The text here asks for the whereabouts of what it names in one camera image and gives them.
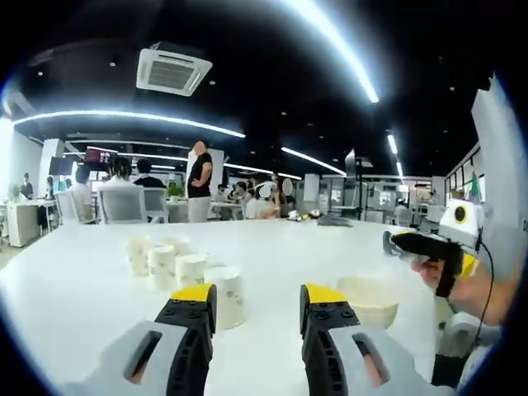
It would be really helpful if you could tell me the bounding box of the straight ceiling light strip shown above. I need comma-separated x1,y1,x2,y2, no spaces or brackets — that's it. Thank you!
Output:
280,146,347,177

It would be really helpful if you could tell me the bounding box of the long curved ceiling light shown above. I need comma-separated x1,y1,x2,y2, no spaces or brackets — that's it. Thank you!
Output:
284,0,380,104

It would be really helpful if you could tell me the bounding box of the grey gripper stand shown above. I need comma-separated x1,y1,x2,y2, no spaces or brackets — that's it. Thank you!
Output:
382,229,409,259

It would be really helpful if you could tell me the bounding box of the black stand with screen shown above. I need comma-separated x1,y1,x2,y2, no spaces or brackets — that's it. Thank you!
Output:
343,147,375,220

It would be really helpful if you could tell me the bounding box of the person's right hand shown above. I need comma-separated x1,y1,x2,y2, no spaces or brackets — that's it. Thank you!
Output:
411,257,467,299

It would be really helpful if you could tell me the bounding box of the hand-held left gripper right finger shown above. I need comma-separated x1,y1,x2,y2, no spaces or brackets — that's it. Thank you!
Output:
299,283,437,396

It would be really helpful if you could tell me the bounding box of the black monitor on stand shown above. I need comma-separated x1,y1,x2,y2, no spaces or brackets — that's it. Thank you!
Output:
49,156,74,175

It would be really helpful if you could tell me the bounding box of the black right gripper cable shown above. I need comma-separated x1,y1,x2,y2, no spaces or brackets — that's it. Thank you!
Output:
473,224,496,347

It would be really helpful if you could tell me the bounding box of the ceiling air conditioner unit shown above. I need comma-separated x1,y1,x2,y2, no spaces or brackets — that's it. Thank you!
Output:
135,40,214,98

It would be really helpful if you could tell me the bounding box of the white paper cup green print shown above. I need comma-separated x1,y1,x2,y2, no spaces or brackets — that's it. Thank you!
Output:
175,253,207,288
163,235,191,257
147,243,177,292
203,266,248,331
126,234,152,278

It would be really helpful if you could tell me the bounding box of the stack of nested paper cups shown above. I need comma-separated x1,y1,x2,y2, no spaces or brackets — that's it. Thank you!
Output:
337,276,400,331

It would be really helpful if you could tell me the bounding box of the curved ceiling light strip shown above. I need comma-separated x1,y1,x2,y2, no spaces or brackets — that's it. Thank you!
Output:
12,109,248,139

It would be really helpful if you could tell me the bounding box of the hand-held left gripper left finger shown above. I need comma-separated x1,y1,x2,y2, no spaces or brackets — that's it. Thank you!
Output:
61,283,219,396

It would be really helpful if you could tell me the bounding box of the red lit wall screen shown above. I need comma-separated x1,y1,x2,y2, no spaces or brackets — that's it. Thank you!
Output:
85,147,118,164

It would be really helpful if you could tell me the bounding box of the grey cloth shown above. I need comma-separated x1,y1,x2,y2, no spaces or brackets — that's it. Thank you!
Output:
316,214,355,229

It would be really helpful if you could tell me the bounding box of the white office desk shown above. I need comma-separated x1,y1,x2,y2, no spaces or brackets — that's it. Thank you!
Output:
6,200,57,248

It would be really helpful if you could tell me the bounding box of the white table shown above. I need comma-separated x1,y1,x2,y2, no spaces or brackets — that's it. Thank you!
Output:
0,218,441,396

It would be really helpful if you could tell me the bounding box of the white mesh office chair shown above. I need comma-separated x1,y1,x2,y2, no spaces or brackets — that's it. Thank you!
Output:
142,187,169,224
55,191,82,226
97,185,148,225

